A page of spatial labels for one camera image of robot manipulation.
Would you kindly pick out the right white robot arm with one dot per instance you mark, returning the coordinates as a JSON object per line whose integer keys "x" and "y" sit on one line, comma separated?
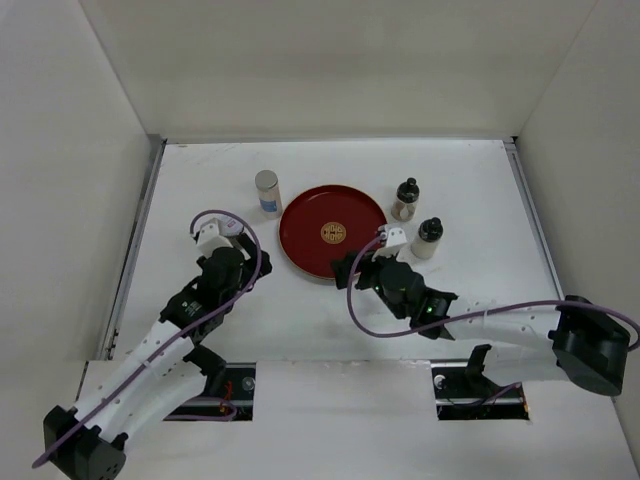
{"x": 568, "y": 340}

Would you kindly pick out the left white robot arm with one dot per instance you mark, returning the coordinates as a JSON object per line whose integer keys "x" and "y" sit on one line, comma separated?
{"x": 169, "y": 367}

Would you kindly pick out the brown spice bottle black cap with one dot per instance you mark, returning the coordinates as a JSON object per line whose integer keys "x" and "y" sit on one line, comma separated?
{"x": 405, "y": 204}

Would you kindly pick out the white spice bottle black cap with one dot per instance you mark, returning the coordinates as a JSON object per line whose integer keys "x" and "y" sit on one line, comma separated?
{"x": 427, "y": 238}

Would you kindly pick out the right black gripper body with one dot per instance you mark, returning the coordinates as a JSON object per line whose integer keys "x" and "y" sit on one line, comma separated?
{"x": 372, "y": 277}

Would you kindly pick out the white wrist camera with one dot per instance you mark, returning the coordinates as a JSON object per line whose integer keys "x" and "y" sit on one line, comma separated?
{"x": 208, "y": 237}
{"x": 392, "y": 240}

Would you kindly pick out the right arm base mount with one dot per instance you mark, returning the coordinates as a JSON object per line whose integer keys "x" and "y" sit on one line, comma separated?
{"x": 463, "y": 393}

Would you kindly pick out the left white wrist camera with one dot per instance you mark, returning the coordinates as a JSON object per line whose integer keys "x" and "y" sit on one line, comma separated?
{"x": 208, "y": 237}

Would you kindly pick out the round red lacquer tray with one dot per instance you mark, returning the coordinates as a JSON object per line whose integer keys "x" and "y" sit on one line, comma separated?
{"x": 325, "y": 223}

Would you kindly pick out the silver-lid shaker blue label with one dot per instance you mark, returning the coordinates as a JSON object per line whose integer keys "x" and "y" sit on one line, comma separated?
{"x": 267, "y": 185}

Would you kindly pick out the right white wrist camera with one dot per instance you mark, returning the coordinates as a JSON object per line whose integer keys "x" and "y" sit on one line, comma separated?
{"x": 392, "y": 240}

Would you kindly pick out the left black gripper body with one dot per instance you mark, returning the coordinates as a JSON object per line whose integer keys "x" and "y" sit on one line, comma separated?
{"x": 233, "y": 293}

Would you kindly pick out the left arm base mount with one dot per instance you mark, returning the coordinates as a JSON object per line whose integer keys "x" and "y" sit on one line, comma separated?
{"x": 228, "y": 393}

